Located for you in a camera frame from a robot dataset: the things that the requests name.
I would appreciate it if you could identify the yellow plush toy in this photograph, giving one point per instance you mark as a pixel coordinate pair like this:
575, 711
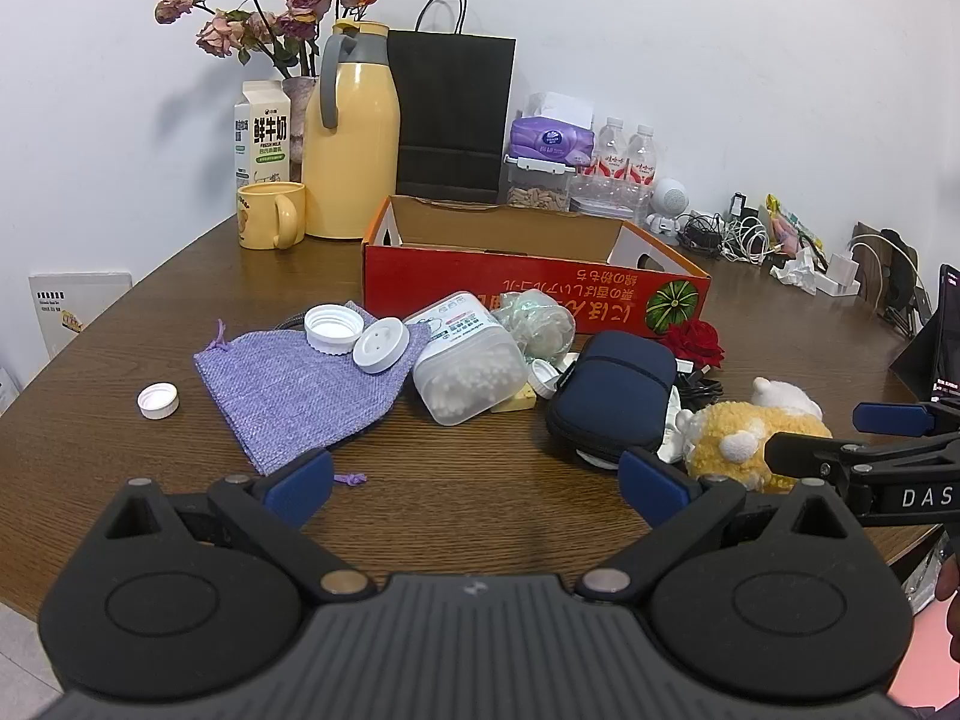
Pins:
727, 435

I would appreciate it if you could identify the black power adapter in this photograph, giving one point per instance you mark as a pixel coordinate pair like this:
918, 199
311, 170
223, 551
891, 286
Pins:
741, 208

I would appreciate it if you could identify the large white screw cap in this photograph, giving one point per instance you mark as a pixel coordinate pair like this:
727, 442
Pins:
334, 326

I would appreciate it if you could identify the white robot figure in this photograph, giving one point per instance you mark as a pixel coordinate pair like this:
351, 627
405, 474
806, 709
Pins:
667, 199

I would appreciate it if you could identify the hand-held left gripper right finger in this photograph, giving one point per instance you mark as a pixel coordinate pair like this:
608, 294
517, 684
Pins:
652, 487

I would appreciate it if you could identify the white printed box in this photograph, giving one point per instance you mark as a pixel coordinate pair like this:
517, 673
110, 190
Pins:
67, 307

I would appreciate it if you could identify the brown bag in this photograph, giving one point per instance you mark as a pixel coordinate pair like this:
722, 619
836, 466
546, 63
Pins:
874, 270

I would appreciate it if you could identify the yellow thermos jug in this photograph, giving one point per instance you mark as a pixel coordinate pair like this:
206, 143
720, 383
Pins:
352, 150

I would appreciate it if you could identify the yellow rectangular block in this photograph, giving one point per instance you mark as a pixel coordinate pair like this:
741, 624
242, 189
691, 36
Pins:
517, 399

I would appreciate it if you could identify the pink flower vase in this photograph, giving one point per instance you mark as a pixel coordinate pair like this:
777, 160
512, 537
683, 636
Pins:
296, 112

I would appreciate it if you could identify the clear plastic bag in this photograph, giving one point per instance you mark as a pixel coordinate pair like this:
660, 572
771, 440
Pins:
544, 326

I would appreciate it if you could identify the red cardboard box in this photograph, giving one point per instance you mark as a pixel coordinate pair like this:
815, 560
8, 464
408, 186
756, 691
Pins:
487, 285

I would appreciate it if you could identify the white charger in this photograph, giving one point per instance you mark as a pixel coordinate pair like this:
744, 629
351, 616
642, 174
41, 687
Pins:
840, 274

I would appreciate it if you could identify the red fabric rose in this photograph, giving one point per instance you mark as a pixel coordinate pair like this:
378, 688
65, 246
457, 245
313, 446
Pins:
694, 341

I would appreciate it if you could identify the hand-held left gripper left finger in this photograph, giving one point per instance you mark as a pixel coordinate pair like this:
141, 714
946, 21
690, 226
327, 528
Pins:
304, 484

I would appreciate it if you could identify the yellow mug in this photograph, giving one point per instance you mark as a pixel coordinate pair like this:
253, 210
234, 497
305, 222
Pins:
259, 217

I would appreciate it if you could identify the black paper bag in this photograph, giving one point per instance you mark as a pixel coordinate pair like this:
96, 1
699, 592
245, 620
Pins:
450, 112

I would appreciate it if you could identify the small water bottle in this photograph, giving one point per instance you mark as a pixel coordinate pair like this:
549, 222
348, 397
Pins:
610, 146
643, 154

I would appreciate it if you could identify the small white bottle cap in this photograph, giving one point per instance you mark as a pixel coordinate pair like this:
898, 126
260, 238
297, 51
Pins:
157, 401
541, 379

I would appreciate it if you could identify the white milk carton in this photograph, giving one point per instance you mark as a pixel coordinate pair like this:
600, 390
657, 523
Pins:
262, 142

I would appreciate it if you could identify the clear cotton swab box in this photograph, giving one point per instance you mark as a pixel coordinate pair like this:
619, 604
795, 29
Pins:
465, 367

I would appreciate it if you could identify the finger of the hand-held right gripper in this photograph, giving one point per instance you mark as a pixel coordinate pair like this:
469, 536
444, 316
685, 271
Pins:
892, 418
795, 454

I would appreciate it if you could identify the colourful snack packets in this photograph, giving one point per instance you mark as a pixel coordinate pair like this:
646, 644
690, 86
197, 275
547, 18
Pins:
787, 229

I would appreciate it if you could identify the black phone on stand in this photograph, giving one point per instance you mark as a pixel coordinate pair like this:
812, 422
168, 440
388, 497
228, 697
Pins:
945, 345

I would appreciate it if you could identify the white round lid with holes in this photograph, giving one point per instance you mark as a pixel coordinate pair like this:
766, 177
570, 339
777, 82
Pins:
379, 349

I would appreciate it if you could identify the crumpled white tissue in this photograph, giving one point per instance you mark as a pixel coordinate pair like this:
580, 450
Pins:
799, 270

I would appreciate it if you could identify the pale metal tin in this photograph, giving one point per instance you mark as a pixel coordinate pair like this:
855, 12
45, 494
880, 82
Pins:
607, 204

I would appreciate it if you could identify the clear seed container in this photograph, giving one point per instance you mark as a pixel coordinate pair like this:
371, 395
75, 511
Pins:
536, 195

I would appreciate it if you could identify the purple tissue pack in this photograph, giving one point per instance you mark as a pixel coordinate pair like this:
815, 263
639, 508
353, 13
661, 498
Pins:
547, 141

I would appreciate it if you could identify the navy zip case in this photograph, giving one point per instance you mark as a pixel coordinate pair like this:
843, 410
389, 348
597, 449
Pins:
607, 390

